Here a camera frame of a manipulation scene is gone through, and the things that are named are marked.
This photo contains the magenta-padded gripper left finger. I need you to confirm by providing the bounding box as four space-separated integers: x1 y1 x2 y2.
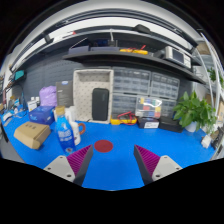
43 144 94 187

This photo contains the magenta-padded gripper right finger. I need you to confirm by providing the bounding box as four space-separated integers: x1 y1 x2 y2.
133 144 184 186

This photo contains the blue drink bottle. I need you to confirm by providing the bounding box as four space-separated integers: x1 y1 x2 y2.
54 105 77 155

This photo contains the black case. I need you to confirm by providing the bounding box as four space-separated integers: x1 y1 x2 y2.
158 116 184 134

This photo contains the brown cardboard box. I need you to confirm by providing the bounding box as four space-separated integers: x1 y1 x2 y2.
13 121 52 150

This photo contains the flat round red coaster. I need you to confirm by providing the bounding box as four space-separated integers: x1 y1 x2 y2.
93 139 114 154

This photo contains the blue cardboard box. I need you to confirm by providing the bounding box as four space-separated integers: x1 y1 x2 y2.
28 105 56 126

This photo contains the yellow multimeter with red leads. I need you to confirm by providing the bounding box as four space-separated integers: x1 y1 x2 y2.
110 111 138 126

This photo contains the clear organizer with coloured parts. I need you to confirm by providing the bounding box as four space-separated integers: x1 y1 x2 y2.
134 96 163 119

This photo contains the green potted plant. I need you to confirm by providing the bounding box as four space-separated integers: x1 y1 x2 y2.
172 90 218 134

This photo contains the purple plastic bag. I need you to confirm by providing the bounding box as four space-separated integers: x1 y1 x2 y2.
39 85 58 108

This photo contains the dark grey flat box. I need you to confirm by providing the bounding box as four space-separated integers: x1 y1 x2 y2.
55 80 74 108

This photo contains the black rectangular speaker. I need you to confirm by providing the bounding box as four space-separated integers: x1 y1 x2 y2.
91 87 110 122

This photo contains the white dotted fabric bin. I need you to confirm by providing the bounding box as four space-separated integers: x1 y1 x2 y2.
72 68 115 125

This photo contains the grey small-parts drawer cabinet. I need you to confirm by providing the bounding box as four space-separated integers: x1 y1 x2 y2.
111 66 152 118
149 71 181 118

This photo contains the teal plastic bin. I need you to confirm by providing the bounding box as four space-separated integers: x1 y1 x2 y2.
13 69 26 81

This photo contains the dark overhead shelf unit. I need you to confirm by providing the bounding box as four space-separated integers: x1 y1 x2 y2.
9 23 208 84

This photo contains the white mug with brown handle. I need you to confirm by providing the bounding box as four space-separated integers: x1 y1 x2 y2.
69 120 87 146

